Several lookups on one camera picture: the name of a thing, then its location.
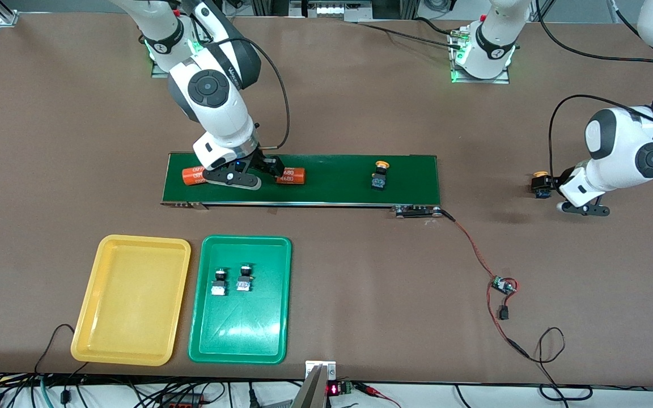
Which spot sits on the yellow push button switch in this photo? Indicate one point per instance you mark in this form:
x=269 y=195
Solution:
x=541 y=184
x=380 y=178

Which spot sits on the green push button switch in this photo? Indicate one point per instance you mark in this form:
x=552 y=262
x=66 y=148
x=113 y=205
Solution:
x=244 y=279
x=220 y=283

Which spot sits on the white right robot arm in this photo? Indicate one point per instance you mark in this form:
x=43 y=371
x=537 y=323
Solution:
x=224 y=119

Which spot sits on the green conveyor belt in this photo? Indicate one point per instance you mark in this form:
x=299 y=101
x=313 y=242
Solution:
x=338 y=187

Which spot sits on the small green circuit board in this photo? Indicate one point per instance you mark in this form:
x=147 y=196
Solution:
x=502 y=285

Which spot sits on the small black connector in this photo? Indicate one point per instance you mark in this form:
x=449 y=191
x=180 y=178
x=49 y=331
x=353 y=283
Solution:
x=504 y=313

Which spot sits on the green plastic tray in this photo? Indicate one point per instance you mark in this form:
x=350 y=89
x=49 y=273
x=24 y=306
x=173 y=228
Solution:
x=253 y=328

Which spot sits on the grey equipment box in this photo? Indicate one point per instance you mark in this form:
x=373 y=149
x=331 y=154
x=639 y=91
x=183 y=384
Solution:
x=332 y=10

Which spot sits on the yellow plastic tray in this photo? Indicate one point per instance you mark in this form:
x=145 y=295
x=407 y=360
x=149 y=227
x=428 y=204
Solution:
x=131 y=300

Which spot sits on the red digit display module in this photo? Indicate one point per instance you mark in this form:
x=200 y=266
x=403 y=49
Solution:
x=335 y=389

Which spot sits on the red clip lead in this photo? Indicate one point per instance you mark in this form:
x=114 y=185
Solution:
x=374 y=391

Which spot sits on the red and black power strip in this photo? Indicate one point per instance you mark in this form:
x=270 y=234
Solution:
x=182 y=401

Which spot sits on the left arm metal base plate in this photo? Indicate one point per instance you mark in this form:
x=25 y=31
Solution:
x=462 y=81

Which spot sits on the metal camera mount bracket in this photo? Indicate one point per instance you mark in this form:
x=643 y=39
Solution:
x=318 y=385

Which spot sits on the aluminium frame profile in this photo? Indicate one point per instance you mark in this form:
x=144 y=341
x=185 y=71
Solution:
x=4 y=14

